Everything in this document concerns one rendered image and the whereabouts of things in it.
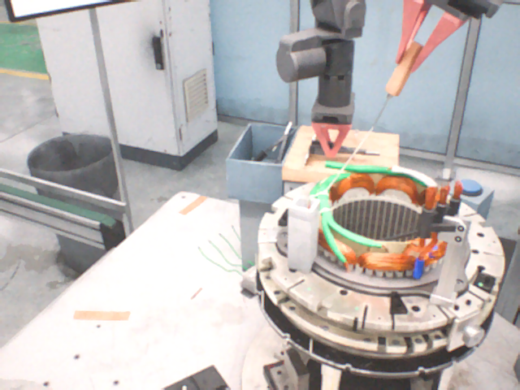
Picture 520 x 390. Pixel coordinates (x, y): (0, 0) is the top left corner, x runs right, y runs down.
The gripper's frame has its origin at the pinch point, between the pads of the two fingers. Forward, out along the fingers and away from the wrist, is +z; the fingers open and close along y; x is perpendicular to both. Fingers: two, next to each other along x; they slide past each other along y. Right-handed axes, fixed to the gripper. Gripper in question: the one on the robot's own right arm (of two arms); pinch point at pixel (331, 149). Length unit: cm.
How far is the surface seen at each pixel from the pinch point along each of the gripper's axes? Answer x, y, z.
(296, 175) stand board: -5.5, 5.1, 3.2
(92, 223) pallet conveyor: -62, -11, 33
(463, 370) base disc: 26.7, 20.8, 28.5
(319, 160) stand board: -2.0, 0.7, 2.1
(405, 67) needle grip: 9.8, 26.8, -24.3
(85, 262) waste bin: -114, -66, 102
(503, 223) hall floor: 79, -149, 111
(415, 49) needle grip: 10.7, 26.7, -26.3
